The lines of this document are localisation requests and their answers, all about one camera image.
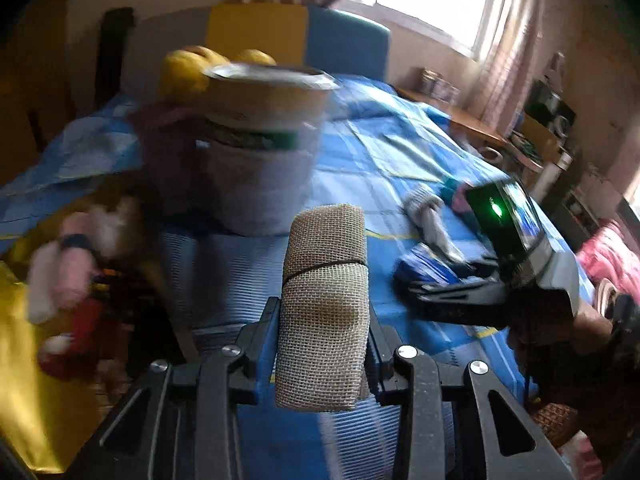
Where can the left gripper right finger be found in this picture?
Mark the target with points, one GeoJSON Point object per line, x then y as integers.
{"type": "Point", "coordinates": [455, 422]}

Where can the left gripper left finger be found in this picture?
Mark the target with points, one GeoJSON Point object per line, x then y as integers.
{"type": "Point", "coordinates": [179, 422]}

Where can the cream knit sock bundle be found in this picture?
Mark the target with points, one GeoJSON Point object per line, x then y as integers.
{"type": "Point", "coordinates": [324, 316]}

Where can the teal plush toy pink dress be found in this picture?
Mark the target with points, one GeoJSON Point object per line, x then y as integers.
{"type": "Point", "coordinates": [453, 194]}

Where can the red haired doll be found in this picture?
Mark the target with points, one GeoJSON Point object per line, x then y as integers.
{"type": "Point", "coordinates": [94, 337]}

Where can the grey white sock bundle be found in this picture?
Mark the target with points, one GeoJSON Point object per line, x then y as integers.
{"type": "Point", "coordinates": [424, 208]}

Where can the pink blanket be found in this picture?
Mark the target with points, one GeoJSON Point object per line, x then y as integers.
{"type": "Point", "coordinates": [605, 256]}

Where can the blue white box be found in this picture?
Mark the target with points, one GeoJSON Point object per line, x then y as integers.
{"type": "Point", "coordinates": [420, 266]}

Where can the blue plaid bed sheet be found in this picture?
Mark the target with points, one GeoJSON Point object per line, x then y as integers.
{"type": "Point", "coordinates": [375, 148]}

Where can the wooden desk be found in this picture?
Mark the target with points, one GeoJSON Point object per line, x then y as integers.
{"type": "Point", "coordinates": [462, 125]}

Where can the pink fluffy doll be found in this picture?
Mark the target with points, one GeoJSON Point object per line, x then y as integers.
{"type": "Point", "coordinates": [61, 271]}

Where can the pink curtain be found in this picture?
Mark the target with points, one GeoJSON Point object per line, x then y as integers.
{"type": "Point", "coordinates": [507, 63]}

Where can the white milk powder can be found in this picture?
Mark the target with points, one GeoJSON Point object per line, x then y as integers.
{"type": "Point", "coordinates": [262, 133]}

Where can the purple cloth pouch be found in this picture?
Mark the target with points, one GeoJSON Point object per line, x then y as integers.
{"type": "Point", "coordinates": [168, 134]}

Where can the grey yellow blue headboard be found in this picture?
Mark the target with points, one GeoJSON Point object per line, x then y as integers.
{"type": "Point", "coordinates": [337, 42]}

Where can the yellow giraffe plush toy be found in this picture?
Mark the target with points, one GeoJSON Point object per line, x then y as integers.
{"type": "Point", "coordinates": [183, 78]}

